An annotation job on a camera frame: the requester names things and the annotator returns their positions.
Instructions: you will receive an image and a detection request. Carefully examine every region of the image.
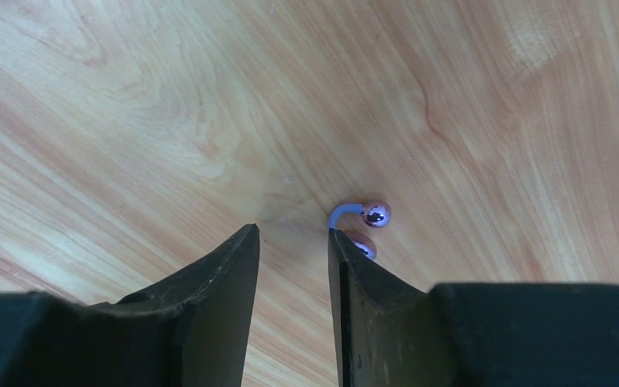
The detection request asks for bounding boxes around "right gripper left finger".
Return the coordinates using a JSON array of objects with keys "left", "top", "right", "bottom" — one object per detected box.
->
[{"left": 0, "top": 224, "right": 260, "bottom": 386}]

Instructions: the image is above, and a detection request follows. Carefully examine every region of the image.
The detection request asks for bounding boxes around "purple earbud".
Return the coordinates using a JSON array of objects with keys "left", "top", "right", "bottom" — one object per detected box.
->
[{"left": 327, "top": 200, "right": 392, "bottom": 260}]

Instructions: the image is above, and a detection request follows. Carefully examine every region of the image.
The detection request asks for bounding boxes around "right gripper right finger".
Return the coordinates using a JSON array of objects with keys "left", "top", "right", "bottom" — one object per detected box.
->
[{"left": 328, "top": 230, "right": 619, "bottom": 386}]

